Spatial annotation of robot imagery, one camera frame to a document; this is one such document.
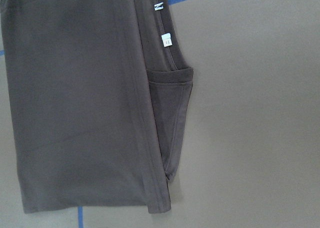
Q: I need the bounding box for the dark brown t-shirt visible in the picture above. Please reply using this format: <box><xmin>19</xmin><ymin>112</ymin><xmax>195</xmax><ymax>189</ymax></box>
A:
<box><xmin>0</xmin><ymin>0</ymin><xmax>194</xmax><ymax>213</ymax></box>

